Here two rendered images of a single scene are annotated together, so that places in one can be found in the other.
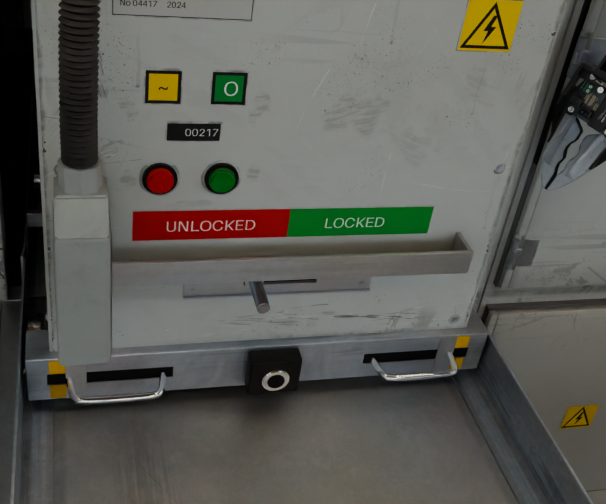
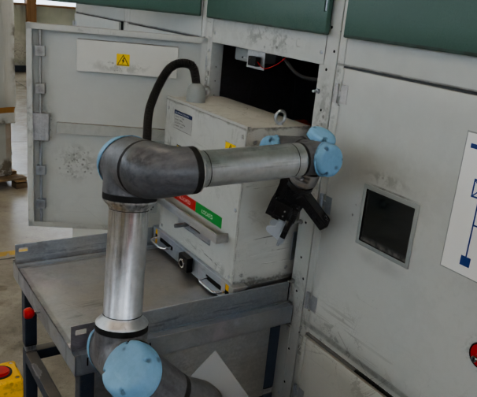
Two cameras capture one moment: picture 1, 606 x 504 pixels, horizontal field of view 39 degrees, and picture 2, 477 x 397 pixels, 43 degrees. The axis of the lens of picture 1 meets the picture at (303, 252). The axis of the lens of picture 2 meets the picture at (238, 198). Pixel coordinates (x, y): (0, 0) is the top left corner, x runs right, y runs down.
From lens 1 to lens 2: 1.82 m
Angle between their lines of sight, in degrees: 67
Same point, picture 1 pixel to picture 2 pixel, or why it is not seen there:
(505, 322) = (308, 344)
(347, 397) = (197, 288)
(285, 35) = (195, 142)
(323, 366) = (197, 272)
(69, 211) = not seen: hidden behind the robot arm
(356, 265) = (194, 223)
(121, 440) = (150, 257)
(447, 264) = (211, 236)
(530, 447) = (190, 314)
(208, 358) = (178, 248)
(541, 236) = (317, 297)
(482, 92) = not seen: hidden behind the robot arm
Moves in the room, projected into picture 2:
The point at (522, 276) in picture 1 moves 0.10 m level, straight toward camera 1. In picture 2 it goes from (312, 318) to (278, 314)
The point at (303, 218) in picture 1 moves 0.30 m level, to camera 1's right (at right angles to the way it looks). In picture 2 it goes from (197, 206) to (218, 243)
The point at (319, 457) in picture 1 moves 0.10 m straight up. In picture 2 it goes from (164, 286) to (166, 256)
